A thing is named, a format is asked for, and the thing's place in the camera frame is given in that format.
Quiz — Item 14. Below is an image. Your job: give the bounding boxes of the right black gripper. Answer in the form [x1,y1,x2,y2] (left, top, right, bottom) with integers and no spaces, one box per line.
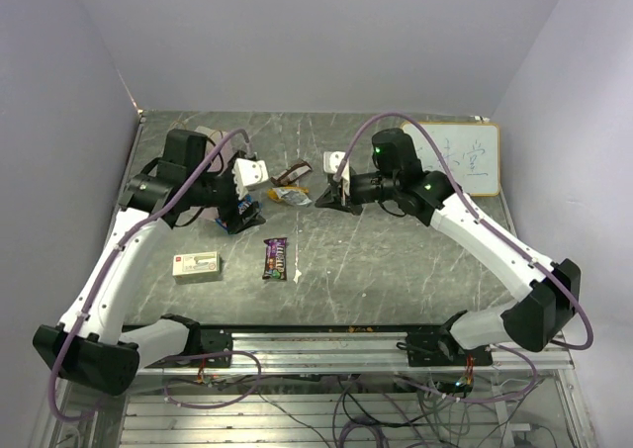
[315,170,400,216]

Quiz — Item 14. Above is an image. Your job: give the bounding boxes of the blue M&Ms packet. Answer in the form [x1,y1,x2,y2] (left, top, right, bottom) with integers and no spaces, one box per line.
[216,195,266,235]

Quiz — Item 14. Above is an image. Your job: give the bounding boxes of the light blue snack wrapper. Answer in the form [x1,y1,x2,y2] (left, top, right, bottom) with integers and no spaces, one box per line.
[273,187,313,207]

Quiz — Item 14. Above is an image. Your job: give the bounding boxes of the purple M&Ms packet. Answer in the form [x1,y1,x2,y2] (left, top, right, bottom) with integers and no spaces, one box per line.
[262,237,287,281]

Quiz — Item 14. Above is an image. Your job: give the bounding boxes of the pink paper bag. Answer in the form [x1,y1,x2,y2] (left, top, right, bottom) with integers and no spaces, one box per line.
[159,127,234,227]

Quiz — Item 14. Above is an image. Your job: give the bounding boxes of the small whiteboard with stand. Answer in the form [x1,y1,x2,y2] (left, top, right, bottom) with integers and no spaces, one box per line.
[420,123,500,197]

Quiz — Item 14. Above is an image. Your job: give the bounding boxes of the yellow M&Ms packet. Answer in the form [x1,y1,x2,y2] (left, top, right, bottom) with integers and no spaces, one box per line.
[267,186,312,206]

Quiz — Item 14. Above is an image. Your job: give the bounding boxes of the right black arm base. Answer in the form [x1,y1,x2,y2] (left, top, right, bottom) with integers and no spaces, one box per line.
[396,324,494,367]

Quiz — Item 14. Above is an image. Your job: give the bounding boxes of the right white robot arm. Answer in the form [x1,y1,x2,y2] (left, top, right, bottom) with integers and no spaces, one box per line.
[316,129,581,365]

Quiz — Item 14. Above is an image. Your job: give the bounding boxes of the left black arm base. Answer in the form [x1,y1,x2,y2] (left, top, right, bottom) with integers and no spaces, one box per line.
[199,325,233,369]

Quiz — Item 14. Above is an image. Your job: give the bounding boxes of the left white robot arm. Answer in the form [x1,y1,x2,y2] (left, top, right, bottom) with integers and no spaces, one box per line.
[33,130,269,396]

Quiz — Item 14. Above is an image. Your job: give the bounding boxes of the brown chocolate bar wrapper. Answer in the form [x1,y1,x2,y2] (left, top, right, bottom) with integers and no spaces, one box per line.
[270,160,313,187]

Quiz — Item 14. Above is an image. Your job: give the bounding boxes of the white cardboard box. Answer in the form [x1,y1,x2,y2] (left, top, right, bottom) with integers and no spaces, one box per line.
[172,251,222,284]

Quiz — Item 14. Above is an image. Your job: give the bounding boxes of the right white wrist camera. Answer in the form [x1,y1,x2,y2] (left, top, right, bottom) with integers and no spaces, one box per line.
[323,151,350,205]

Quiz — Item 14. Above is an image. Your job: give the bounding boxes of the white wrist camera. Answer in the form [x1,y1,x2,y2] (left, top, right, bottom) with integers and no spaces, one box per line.
[323,151,350,205]
[231,158,269,200]

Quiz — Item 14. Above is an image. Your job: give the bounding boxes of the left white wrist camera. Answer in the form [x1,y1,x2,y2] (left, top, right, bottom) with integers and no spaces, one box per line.
[231,158,269,200]

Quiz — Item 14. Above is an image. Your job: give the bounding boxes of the aluminium frame rail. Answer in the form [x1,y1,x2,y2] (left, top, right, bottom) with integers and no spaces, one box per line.
[52,329,578,376]

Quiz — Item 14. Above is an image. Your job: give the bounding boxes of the loose floor cables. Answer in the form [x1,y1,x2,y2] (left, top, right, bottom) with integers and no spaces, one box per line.
[162,368,496,448]

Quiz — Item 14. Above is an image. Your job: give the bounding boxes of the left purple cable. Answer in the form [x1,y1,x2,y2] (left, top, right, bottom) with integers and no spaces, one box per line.
[47,128,264,422]

